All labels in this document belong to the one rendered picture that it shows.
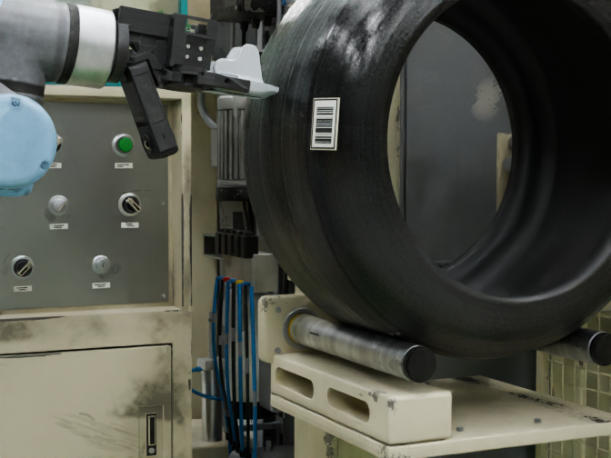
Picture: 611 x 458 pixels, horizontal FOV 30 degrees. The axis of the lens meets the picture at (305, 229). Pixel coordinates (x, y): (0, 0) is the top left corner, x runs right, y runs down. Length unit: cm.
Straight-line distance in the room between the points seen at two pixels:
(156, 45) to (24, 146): 28
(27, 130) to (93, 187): 81
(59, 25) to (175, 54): 14
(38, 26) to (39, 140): 19
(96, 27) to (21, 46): 9
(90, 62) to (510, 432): 69
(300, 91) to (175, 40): 16
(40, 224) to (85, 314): 17
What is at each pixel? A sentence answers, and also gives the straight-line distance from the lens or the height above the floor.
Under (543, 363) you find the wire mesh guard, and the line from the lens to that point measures 197.
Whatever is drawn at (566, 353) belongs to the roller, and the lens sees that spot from 158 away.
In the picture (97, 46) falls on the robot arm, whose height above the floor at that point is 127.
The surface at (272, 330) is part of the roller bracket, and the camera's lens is 167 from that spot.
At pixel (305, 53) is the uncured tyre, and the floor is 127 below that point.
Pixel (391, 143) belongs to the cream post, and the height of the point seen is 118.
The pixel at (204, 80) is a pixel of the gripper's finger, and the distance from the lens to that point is 133.
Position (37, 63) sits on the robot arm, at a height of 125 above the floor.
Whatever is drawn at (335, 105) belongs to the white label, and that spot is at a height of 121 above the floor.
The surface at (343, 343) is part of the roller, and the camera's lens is 152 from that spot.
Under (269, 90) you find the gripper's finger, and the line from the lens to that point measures 138.
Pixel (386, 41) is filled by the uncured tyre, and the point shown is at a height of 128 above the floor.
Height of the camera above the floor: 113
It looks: 3 degrees down
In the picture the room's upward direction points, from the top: straight up
